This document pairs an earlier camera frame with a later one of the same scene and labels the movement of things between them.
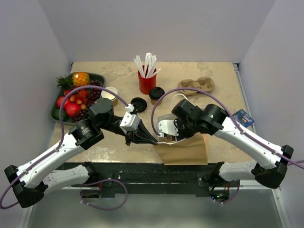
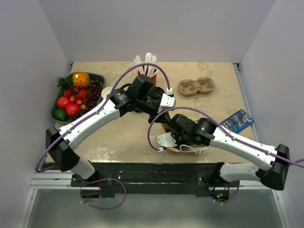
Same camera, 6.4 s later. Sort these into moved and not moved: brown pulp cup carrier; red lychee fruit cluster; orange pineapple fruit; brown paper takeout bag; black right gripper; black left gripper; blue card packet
Moved: brown paper takeout bag; black right gripper; black left gripper
Not moved: blue card packet; brown pulp cup carrier; red lychee fruit cluster; orange pineapple fruit
